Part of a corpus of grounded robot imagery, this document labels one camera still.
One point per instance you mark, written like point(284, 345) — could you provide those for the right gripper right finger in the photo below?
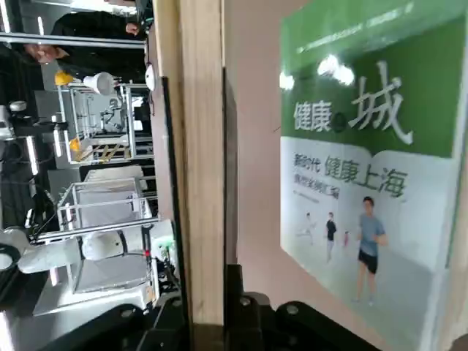
point(278, 329)

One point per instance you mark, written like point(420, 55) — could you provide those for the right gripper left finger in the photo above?
point(146, 329)

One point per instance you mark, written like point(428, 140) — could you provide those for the green and white book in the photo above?
point(365, 164)

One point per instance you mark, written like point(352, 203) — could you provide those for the yellow hard hat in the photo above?
point(74, 143)
point(63, 78)

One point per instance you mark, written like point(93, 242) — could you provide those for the person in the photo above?
point(95, 40)

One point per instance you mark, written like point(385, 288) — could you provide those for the aluminium frame enclosure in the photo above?
point(109, 199)

